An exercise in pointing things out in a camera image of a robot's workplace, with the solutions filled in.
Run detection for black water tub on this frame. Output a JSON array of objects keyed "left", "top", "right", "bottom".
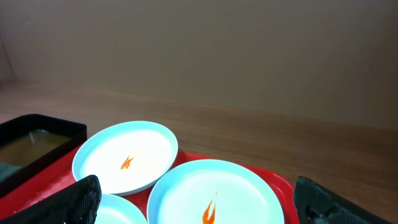
[{"left": 1, "top": 114, "right": 87, "bottom": 197}]

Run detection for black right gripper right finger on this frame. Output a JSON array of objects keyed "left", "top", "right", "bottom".
[{"left": 293, "top": 176, "right": 391, "bottom": 224}]

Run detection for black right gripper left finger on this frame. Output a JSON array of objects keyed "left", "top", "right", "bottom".
[{"left": 1, "top": 175, "right": 102, "bottom": 224}]

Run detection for light blue plate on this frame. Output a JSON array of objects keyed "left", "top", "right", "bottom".
[
  {"left": 147, "top": 159, "right": 285, "bottom": 224},
  {"left": 95, "top": 194, "right": 147, "bottom": 224},
  {"left": 72, "top": 121, "right": 178, "bottom": 196}
]

